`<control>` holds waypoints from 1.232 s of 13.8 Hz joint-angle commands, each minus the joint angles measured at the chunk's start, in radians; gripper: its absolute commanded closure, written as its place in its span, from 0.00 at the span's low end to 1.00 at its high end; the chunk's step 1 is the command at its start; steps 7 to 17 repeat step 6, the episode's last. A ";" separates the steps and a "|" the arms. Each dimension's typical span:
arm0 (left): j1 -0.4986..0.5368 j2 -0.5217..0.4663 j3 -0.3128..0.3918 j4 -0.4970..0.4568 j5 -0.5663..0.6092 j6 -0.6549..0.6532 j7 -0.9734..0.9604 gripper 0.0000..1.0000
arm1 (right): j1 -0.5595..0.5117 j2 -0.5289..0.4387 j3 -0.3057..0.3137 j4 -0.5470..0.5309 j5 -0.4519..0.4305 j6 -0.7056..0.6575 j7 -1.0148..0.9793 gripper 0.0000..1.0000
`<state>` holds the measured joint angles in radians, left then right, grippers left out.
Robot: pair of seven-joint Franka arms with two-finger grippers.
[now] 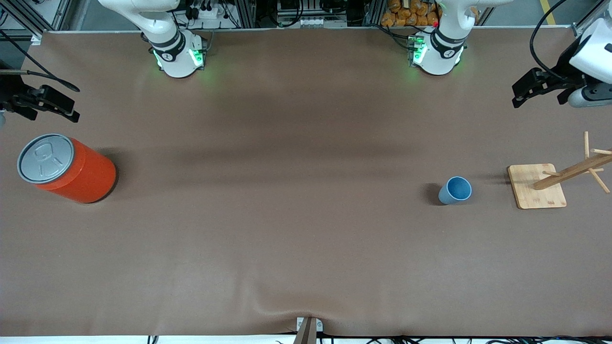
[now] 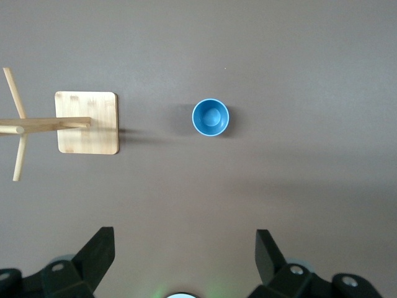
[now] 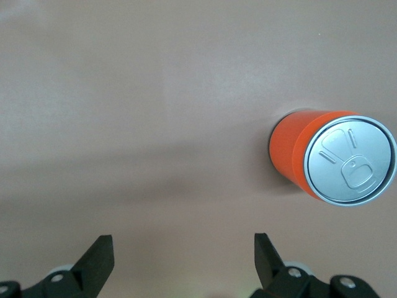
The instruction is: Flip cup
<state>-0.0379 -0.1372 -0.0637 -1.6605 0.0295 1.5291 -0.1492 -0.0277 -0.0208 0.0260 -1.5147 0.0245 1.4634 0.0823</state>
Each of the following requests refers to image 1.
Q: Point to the brown table mat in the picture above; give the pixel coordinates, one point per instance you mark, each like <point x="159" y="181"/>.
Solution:
<point x="306" y="215"/>

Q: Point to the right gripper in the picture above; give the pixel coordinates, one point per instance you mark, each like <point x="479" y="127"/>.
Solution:
<point x="10" y="93"/>

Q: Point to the grey metal camera bracket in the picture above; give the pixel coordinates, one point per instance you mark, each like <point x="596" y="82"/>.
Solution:
<point x="308" y="329"/>

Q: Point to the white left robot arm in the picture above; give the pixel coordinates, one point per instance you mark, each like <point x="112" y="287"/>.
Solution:
<point x="437" y="55"/>

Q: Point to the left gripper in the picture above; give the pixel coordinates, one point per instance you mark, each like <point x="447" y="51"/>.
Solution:
<point x="565" y="73"/>

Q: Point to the orange can with grey lid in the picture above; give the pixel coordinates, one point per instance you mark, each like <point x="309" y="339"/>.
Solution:
<point x="81" y="174"/>

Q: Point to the light blue plastic cup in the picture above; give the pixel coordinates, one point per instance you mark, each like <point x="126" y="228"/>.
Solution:
<point x="456" y="189"/>

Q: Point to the orange snack bag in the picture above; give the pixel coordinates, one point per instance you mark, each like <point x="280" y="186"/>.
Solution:
<point x="406" y="14"/>

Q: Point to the aluminium frame profile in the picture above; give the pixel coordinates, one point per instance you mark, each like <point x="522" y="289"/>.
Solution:
<point x="579" y="26"/>
<point x="28" y="16"/>

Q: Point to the white power strip with plugs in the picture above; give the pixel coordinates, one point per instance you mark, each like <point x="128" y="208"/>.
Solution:
<point x="210" y="12"/>

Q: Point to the wooden cup rack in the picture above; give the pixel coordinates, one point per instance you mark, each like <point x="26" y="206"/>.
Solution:
<point x="538" y="188"/>

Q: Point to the aluminium frame post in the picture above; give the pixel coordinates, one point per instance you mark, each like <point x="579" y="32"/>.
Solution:
<point x="245" y="13"/>
<point x="374" y="13"/>

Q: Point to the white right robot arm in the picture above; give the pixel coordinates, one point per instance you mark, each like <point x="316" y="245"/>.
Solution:
<point x="174" y="57"/>

